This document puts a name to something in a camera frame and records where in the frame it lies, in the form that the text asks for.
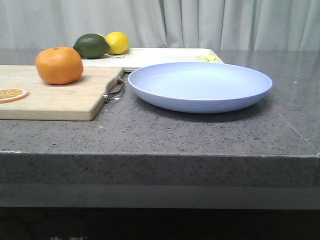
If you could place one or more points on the light blue plate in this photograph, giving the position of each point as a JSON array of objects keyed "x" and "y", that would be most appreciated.
[{"x": 200, "y": 87}]

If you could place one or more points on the white curtain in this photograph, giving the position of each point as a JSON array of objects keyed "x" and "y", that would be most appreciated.
[{"x": 258, "y": 25}]

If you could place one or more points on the metal cutting board handle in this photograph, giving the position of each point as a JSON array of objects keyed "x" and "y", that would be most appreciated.
[{"x": 113, "y": 88}]

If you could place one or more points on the wooden cutting board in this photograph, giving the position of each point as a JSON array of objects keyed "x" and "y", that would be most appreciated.
[{"x": 80, "y": 100}]

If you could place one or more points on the yellow print on tray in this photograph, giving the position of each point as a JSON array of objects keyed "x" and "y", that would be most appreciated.
[{"x": 207, "y": 58}]

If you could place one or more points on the green lime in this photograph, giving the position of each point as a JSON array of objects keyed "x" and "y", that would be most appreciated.
[{"x": 91, "y": 46}]

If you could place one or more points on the white rectangular tray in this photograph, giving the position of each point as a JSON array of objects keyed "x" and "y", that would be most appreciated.
[{"x": 137, "y": 58}]

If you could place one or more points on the yellow lemon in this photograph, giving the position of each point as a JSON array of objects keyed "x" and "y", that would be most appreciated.
[{"x": 118, "y": 42}]

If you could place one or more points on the orange slice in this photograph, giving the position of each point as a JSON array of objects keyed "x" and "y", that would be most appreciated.
[{"x": 12, "y": 94}]

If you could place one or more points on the orange mandarin fruit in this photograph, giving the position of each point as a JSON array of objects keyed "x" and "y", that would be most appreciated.
[{"x": 59, "y": 65}]

